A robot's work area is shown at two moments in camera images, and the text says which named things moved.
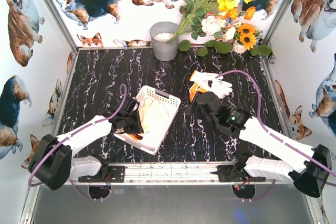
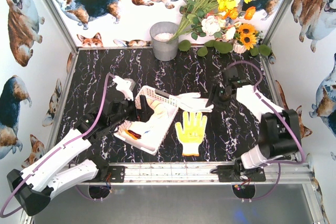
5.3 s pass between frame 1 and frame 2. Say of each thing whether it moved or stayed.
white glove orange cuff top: moved
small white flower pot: stayed
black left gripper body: moved
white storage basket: stayed
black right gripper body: moved
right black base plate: stayed
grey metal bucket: stayed
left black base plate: stayed
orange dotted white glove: moved
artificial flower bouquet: stayed
